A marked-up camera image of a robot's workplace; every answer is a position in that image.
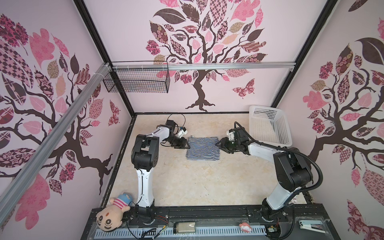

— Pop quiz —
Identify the white stapler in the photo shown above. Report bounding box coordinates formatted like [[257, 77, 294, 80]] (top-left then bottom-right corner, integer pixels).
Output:
[[298, 220, 326, 234]]

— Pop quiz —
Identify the black right corner frame post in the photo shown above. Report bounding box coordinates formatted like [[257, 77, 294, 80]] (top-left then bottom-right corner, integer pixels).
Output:
[[271, 0, 339, 108]]

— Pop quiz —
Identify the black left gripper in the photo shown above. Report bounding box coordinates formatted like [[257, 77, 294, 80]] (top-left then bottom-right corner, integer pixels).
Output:
[[163, 134, 190, 149]]

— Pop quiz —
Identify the pink toy on rail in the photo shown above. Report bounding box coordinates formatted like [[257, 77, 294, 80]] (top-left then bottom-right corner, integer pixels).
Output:
[[239, 222, 253, 233]]

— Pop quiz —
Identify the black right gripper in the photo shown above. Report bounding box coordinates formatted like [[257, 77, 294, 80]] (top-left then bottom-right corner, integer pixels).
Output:
[[214, 137, 240, 153]]

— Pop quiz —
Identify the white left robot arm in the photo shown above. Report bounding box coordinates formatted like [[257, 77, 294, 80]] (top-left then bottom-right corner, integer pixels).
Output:
[[131, 120, 190, 219]]

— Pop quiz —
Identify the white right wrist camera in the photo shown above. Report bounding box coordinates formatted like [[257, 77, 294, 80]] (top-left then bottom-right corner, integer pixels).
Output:
[[227, 130, 235, 141]]

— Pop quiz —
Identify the aluminium rail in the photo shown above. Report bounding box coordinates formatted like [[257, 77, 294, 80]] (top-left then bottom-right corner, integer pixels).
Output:
[[1, 63, 110, 224], [113, 62, 296, 71]]

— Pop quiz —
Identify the white plastic laundry basket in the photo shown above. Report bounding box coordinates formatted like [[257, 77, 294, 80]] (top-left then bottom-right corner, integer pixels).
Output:
[[249, 105, 293, 148]]

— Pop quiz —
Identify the aluminium rail back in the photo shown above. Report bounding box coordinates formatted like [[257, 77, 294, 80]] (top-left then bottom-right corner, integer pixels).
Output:
[[113, 62, 296, 71]]

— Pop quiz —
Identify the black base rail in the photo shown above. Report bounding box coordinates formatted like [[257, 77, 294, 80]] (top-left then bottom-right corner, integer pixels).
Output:
[[81, 204, 340, 240]]

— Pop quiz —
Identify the aluminium rail left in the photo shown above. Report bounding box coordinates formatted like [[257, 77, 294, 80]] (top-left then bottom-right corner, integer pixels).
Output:
[[1, 63, 110, 224]]

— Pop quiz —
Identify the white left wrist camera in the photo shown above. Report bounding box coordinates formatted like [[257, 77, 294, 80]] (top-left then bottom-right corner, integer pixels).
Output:
[[177, 127, 188, 138]]

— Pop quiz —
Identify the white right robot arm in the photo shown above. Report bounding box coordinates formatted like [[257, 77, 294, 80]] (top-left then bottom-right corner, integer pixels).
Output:
[[216, 127, 313, 222]]

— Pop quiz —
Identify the navy striped tank top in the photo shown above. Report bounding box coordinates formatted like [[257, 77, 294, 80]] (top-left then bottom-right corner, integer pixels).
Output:
[[186, 136, 220, 161]]

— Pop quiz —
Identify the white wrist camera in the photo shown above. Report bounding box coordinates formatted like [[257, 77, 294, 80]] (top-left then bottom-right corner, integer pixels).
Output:
[[177, 127, 188, 138], [227, 130, 235, 141]]

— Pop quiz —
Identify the plush doll striped shirt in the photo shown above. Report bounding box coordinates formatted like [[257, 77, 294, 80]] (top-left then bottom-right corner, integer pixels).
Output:
[[96, 193, 133, 232]]

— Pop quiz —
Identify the beige box on rail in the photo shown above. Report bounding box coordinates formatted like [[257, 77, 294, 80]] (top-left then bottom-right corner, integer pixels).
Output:
[[174, 222, 196, 234]]

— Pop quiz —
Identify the black corner frame post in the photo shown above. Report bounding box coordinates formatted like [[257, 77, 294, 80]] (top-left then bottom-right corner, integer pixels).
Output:
[[271, 0, 339, 108], [74, 0, 136, 118]]

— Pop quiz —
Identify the black wire mesh basket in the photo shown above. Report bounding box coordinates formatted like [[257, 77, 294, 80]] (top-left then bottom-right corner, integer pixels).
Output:
[[103, 60, 171, 94]]

